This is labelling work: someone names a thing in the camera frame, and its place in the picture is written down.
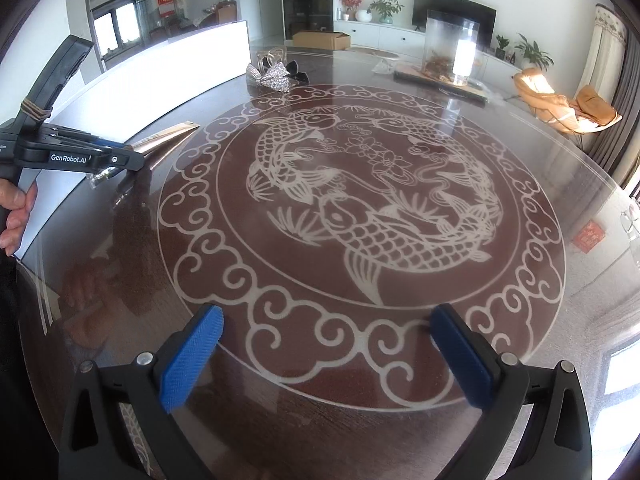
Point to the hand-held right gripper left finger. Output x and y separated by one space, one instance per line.
192 360

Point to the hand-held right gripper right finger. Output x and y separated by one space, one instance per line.
462 360

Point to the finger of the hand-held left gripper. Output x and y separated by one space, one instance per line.
125 160

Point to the tan cardboard piece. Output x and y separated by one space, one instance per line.
165 135

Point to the long white cardboard box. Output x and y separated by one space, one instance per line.
175 60

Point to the patterned brown desktop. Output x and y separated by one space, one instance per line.
350 310

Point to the person's left hand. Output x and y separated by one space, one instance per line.
15 215

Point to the glass balcony door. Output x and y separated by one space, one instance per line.
120 25

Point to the red door poster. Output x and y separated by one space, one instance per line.
166 2

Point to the silver glitter bow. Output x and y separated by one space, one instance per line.
272 77

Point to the clear hair claw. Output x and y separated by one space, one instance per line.
272 54

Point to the small black hair bow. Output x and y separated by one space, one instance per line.
299 72

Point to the brown cardboard box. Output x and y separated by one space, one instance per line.
320 40

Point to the grey curtain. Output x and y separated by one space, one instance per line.
615 145

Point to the flat brown board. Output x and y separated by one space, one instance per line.
470 91

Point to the red flower arrangement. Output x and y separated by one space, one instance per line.
350 2

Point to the white round vase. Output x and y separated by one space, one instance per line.
364 16

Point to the orange lounge chair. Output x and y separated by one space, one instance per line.
537 87
597 110

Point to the white television cabinet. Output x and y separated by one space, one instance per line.
390 35

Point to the leafy green potted plant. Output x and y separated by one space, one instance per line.
385 7

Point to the clear jar with dried contents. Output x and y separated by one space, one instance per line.
450 45

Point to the large long-leaf potted plant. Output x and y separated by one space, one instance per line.
532 52

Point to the small potted plant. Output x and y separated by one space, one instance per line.
501 45

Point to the black television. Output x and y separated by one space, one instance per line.
485 15

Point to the white floral air conditioner cover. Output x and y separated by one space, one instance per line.
607 45

